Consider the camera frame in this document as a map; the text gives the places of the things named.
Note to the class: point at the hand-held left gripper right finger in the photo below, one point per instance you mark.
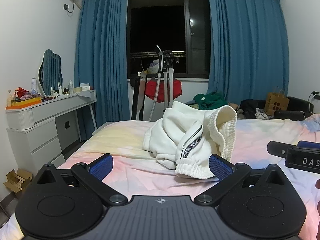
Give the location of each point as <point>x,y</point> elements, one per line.
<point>220,167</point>

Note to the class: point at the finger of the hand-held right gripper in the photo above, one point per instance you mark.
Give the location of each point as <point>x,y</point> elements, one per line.
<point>277,150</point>
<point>303,160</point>

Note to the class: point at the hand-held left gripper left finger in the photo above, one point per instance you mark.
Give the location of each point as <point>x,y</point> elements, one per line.
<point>101,167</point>

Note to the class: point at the white pants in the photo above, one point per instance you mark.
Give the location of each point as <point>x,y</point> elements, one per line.
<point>175,122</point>

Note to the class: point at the black clothes pile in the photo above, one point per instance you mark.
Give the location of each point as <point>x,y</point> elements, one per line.
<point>250,107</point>

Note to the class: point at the person's right hand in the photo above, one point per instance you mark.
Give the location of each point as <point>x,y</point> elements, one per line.
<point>318,183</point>

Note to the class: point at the patterned cloth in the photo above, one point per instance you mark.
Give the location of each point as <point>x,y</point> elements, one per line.
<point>261,113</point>

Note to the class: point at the brown paper bag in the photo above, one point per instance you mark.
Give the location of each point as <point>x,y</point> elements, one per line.
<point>275,105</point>

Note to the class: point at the black sofa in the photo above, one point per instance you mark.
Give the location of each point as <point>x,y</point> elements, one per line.
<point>297,105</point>

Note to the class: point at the beige plush toy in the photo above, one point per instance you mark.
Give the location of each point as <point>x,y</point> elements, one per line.
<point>235,106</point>

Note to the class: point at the white dressing table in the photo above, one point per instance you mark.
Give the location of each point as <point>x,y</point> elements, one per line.
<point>45,135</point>

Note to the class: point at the green garment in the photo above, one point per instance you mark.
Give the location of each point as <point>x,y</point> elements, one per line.
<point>210,101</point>

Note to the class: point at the black framed board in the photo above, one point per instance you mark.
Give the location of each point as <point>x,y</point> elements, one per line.
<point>136,97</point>

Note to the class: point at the white tissue box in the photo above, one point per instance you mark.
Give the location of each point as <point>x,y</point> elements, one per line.
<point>85,87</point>

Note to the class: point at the cardboard box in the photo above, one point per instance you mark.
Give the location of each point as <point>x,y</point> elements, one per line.
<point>17,180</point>

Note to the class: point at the white bottle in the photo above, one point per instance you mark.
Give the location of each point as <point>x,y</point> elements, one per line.
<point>70,87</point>

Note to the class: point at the red cloth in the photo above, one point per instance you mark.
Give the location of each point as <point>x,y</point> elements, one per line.
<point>175,90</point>

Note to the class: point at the garment steamer stand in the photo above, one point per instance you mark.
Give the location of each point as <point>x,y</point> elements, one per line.
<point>166,85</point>

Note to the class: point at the orange tray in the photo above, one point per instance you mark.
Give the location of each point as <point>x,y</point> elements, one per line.
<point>25,103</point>

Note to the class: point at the purple hair scrunchies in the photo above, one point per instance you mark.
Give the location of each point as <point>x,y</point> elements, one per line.
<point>30,96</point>

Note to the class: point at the white spray can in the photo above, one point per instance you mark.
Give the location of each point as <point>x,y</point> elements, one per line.
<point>34,86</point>

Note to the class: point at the wavy framed mirror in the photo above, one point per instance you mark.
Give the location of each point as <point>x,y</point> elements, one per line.
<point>51,70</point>

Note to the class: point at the red pouch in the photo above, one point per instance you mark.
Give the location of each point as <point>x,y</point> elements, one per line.
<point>21,91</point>

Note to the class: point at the blue curtain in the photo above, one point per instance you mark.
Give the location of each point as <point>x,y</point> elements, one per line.
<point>245,42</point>
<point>100,55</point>

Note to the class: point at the white cloth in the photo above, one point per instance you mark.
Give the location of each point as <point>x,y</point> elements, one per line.
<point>153,67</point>

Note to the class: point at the dark window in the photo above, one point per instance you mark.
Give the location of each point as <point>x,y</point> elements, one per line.
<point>155,30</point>

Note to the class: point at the wall socket with charger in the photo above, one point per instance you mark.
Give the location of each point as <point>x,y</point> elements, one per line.
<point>315,96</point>

